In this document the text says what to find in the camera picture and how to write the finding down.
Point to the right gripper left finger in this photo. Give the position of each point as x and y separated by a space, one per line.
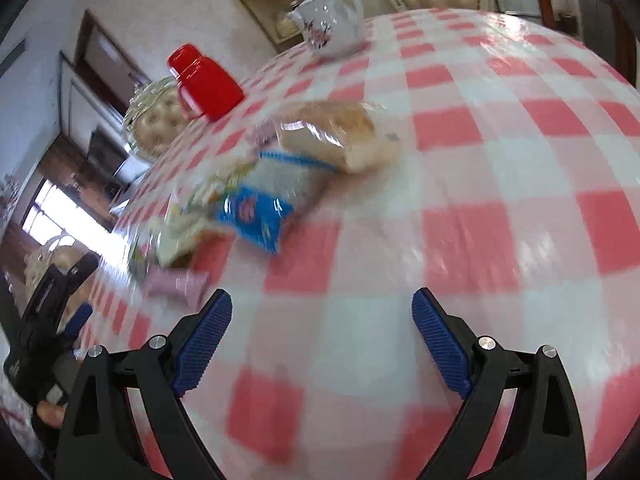
99 439

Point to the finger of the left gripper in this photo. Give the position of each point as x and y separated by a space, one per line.
77 322
65 292

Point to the pink snack packet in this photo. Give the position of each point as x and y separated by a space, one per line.
186 285

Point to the cream snack packet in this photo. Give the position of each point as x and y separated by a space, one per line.
181 234

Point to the blue snack bag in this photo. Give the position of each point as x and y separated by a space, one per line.
278 188

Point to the clear bag of bread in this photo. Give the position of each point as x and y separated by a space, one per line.
353 137

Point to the green white snack packet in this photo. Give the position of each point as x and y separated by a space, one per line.
218 181

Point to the person left hand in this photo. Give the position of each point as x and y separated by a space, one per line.
51 414

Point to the beige tufted chair left side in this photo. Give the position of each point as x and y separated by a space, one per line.
61 251

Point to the beige tufted chair far left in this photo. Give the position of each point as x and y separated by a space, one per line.
156 116

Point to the red white checkered tablecloth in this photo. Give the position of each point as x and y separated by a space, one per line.
515 199

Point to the red thermos jug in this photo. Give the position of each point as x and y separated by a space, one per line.
203 84

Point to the purple snack packet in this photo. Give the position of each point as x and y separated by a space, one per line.
262 134

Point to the white floral teapot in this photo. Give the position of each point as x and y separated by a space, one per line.
330 28

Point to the wall television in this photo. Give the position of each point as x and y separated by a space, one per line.
107 156

